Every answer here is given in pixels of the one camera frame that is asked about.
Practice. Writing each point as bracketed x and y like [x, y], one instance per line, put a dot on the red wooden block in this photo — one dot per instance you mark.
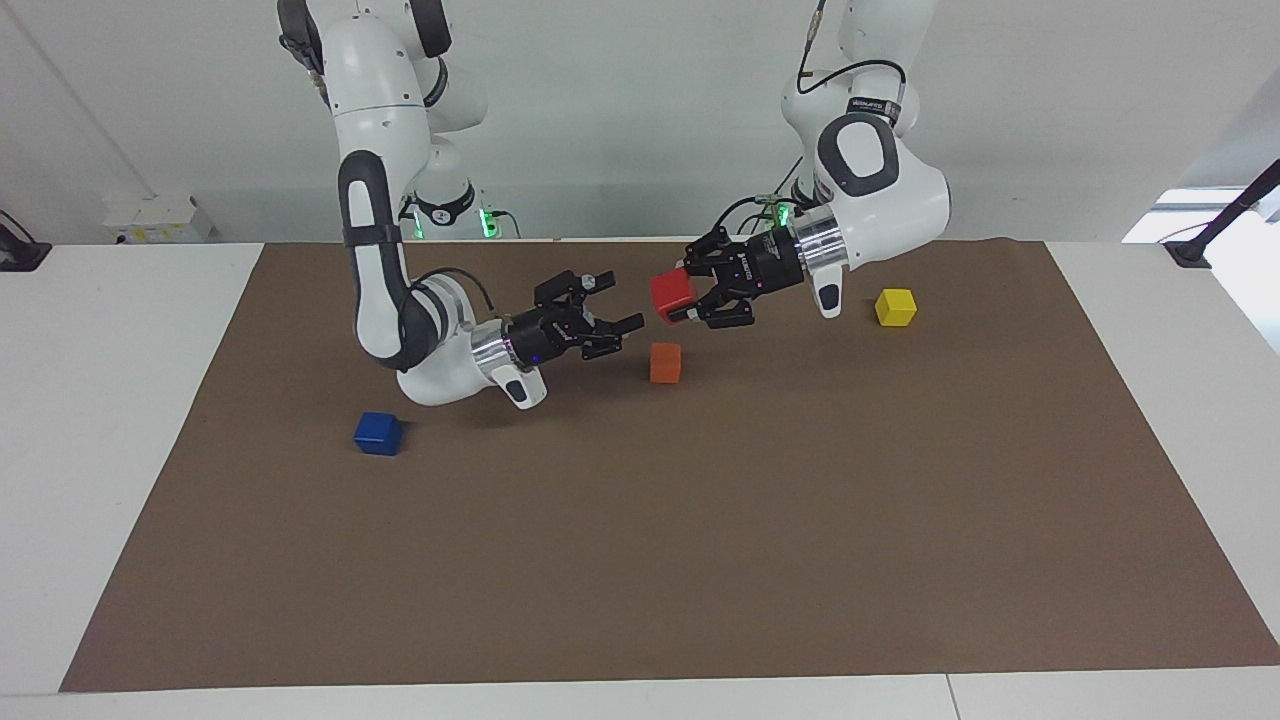
[673, 295]

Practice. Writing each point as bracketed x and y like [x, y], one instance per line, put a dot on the yellow wooden block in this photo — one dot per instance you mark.
[895, 307]

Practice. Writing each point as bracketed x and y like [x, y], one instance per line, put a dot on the white wall box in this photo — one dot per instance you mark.
[155, 218]

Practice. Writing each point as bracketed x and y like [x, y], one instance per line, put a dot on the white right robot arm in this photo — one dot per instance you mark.
[375, 150]

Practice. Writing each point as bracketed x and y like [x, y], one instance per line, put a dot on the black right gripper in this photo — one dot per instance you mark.
[535, 335]

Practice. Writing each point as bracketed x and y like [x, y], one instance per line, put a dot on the blue wooden block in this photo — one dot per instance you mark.
[377, 433]

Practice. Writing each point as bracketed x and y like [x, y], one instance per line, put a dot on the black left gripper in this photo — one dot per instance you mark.
[765, 268]

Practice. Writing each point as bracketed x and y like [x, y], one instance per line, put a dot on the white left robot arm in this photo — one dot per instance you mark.
[880, 190]

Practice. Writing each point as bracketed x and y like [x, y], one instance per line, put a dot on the orange wooden block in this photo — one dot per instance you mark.
[665, 363]

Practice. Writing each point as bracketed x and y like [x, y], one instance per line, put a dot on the brown table mat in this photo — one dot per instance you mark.
[640, 560]

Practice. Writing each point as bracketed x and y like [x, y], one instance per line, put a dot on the black angled stand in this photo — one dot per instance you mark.
[1225, 215]

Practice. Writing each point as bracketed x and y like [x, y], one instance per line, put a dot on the black table clamp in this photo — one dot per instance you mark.
[20, 250]

